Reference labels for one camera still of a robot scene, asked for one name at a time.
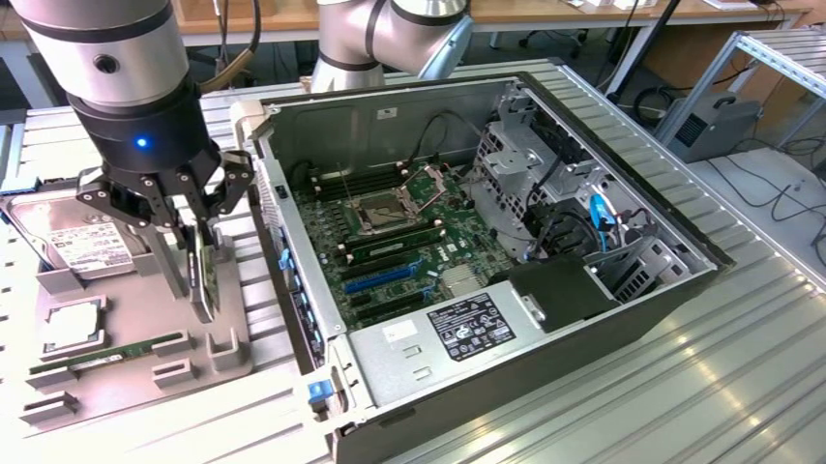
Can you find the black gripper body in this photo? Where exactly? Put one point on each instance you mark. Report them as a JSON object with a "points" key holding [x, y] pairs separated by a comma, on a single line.
{"points": [[141, 125]]}

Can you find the green graphics card black shroud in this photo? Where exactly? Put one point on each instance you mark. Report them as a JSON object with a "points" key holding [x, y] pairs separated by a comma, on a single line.
{"points": [[202, 285]]}

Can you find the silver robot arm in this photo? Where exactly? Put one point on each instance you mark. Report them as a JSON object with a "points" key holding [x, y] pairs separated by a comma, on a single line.
{"points": [[109, 58]]}

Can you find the hard disk in blue carrier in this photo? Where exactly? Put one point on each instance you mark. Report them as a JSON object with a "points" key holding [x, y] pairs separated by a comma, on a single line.
{"points": [[64, 241]]}

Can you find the thin metal locking lever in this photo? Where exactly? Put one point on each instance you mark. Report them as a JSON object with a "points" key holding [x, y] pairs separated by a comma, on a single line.
{"points": [[343, 181]]}

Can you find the CPU socket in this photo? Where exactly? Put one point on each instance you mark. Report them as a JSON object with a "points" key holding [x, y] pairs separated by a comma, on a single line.
{"points": [[380, 212]]}

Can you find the grey parts rack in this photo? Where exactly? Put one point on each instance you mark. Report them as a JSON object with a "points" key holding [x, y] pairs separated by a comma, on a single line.
{"points": [[129, 309]]}

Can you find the silver socket cover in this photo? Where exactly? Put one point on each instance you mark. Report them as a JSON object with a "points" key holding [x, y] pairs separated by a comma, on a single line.
{"points": [[408, 195]]}

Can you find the silver CPU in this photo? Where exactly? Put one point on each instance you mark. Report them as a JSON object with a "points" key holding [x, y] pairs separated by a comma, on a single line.
{"points": [[73, 326]]}

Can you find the green RAM stick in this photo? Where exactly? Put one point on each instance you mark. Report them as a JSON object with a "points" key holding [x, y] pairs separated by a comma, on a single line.
{"points": [[96, 361], [394, 249]]}

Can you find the black long expansion slot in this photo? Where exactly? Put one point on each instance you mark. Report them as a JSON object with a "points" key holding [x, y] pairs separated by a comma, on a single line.
{"points": [[378, 268], [394, 307]]}

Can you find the blue expansion slot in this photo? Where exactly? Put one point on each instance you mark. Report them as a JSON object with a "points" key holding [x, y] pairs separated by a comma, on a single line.
{"points": [[380, 281]]}

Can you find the black short expansion slot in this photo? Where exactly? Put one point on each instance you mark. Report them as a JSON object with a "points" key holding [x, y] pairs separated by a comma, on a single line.
{"points": [[362, 302]]}

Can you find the green motherboard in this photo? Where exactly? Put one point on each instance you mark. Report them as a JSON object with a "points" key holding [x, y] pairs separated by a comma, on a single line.
{"points": [[474, 251]]}

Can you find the silver chipset heatsink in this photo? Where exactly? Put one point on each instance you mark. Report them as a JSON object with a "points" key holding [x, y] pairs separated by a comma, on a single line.
{"points": [[464, 281]]}

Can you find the silver perforated drive cage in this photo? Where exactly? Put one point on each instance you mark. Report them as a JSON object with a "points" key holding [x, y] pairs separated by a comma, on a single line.
{"points": [[510, 159]]}

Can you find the blue case latch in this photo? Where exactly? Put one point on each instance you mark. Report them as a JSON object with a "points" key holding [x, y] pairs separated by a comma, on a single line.
{"points": [[319, 391]]}

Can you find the silver power supply unit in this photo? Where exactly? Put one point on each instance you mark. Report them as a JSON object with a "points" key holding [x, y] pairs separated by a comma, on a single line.
{"points": [[412, 357]]}

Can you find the black plastic shroud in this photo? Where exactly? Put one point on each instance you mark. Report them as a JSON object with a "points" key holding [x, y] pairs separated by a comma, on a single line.
{"points": [[555, 290]]}

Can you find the black office chair base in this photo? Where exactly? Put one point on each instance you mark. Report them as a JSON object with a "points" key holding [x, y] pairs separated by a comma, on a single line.
{"points": [[538, 35]]}

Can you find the open black PC case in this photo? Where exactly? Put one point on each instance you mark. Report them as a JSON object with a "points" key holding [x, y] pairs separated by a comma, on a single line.
{"points": [[451, 425]]}

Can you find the silver disk bay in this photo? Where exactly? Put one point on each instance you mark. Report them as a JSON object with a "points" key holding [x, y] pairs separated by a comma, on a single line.
{"points": [[635, 280]]}

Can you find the black slanted pole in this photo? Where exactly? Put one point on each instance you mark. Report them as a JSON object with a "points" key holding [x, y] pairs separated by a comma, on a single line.
{"points": [[645, 48]]}

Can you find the grey controller box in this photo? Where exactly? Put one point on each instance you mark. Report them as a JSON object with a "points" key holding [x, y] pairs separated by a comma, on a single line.
{"points": [[717, 125]]}

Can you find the aluminium slat table frame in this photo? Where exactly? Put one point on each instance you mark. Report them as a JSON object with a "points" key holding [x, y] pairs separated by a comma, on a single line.
{"points": [[787, 53]]}

